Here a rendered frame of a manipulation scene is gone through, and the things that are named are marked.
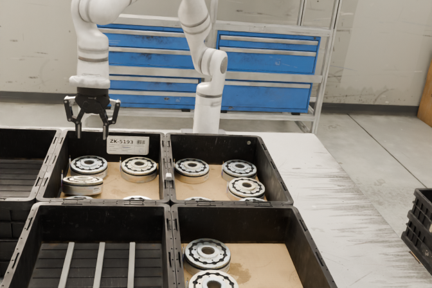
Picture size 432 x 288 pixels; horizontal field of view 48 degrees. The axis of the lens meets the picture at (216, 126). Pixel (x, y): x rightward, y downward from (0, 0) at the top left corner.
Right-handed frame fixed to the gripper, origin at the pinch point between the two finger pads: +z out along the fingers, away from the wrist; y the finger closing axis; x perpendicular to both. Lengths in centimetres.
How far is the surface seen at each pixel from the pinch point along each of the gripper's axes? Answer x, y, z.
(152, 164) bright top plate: -13.3, -15.8, 15.2
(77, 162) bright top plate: -12.7, 5.4, 15.2
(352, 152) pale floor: -208, -174, 96
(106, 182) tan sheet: -7.1, -3.3, 18.3
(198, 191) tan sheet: -3.4, -29.2, 18.0
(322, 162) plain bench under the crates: -50, -83, 29
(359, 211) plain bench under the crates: -15, -85, 30
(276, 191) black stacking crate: 6.4, -48.3, 11.3
